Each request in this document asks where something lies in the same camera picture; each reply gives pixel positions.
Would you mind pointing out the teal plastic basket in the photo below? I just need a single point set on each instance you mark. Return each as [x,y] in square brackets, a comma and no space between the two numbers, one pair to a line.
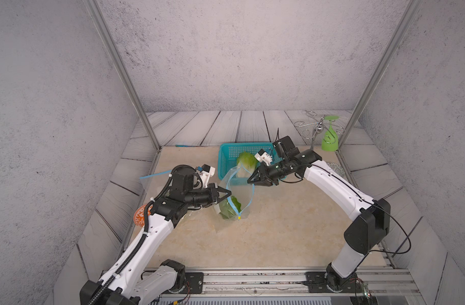
[229,152]

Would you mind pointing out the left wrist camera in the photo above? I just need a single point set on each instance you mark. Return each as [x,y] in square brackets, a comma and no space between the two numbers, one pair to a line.
[205,173]

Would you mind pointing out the orange patterned bowl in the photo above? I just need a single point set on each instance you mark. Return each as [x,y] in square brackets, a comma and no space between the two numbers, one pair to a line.
[139,217]

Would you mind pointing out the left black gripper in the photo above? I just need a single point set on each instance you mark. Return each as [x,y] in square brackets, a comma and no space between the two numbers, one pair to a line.
[213,198]

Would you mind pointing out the right aluminium frame post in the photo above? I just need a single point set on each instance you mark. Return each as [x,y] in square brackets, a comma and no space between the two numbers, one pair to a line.
[378,72]

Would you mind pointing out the aluminium front rail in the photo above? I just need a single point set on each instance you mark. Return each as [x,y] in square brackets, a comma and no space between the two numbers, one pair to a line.
[283,286]

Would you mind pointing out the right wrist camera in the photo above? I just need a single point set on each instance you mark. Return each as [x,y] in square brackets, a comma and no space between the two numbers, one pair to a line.
[264,156]

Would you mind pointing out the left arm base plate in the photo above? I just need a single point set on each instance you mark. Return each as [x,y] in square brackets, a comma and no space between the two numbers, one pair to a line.
[193,284]

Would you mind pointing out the chinese cabbage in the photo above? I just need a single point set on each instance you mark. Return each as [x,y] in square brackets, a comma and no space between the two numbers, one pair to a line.
[246,164]
[233,211]

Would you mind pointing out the green plastic goblet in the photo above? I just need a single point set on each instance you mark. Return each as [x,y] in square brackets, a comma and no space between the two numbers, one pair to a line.
[330,140]

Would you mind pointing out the aluminium frame post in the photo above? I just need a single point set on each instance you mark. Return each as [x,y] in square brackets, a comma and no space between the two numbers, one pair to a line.
[378,72]
[111,48]

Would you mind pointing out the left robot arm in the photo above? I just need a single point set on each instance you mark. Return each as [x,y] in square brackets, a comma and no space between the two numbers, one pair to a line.
[123,282]

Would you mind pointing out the left aluminium frame post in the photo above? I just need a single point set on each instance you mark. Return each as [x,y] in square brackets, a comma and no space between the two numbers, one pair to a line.
[111,48]

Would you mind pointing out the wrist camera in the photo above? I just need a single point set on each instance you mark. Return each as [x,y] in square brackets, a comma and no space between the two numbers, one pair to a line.
[205,173]
[264,156]

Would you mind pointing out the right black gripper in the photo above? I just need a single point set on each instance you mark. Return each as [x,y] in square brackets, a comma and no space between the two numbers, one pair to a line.
[257,178]

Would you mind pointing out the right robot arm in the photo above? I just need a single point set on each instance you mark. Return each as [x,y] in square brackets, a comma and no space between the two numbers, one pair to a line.
[370,218]

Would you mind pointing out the clear zipper bag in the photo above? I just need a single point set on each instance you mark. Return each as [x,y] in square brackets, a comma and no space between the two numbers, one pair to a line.
[155,182]
[243,191]

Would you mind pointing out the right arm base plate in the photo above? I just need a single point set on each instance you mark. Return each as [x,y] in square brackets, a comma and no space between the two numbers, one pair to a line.
[322,282]

